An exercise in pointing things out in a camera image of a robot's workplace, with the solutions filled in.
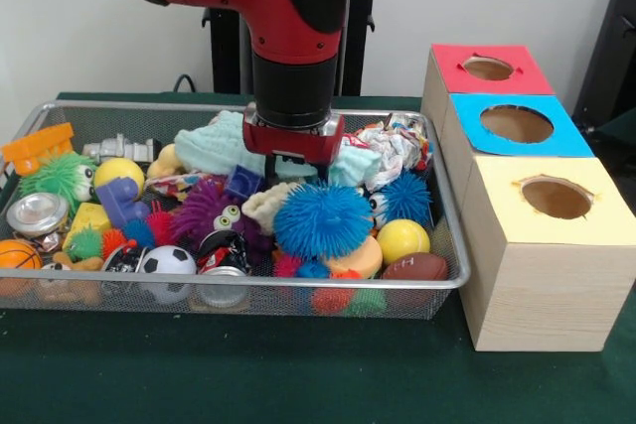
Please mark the large blue spiky ball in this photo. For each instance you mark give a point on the large blue spiky ball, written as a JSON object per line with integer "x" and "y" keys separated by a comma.
{"x": 323, "y": 218}

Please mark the light blue knitted cloth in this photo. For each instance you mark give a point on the light blue knitted cloth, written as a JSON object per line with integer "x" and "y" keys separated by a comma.
{"x": 208, "y": 146}

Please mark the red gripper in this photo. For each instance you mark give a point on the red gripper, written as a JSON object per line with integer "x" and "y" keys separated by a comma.
{"x": 293, "y": 143}

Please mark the green spiky toy with eyes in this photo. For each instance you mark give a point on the green spiky toy with eyes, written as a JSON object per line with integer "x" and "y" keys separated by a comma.
{"x": 62, "y": 176}

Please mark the purple plastic block toy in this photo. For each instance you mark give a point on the purple plastic block toy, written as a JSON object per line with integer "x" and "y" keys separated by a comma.
{"x": 119, "y": 200}

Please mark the orange plastic toy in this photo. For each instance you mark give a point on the orange plastic toy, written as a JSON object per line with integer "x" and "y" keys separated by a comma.
{"x": 37, "y": 146}

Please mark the shallow clear mesh bin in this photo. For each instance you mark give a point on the shallow clear mesh bin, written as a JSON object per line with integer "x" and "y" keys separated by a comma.
{"x": 248, "y": 280}

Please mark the black panel stand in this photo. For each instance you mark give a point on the black panel stand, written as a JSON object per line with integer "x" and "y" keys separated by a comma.
{"x": 611, "y": 46}

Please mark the brown toy football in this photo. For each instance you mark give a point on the brown toy football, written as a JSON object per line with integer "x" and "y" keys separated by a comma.
{"x": 415, "y": 266}

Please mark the orange toy basketball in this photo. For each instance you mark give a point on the orange toy basketball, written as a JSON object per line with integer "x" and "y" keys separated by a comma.
{"x": 19, "y": 254}

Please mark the dark green side table cloth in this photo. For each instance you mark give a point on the dark green side table cloth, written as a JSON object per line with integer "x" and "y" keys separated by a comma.
{"x": 621, "y": 126}

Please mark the yellow ball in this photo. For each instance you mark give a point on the yellow ball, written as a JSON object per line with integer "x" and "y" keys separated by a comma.
{"x": 402, "y": 241}

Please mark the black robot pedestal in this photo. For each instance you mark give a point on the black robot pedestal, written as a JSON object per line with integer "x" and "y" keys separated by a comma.
{"x": 360, "y": 46}

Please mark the black and white soccer ball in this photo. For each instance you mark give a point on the black and white soccer ball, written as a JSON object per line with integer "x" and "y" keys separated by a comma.
{"x": 166, "y": 260}

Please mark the small blue spiky ball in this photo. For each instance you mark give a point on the small blue spiky ball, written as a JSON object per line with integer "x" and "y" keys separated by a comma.
{"x": 405, "y": 195}

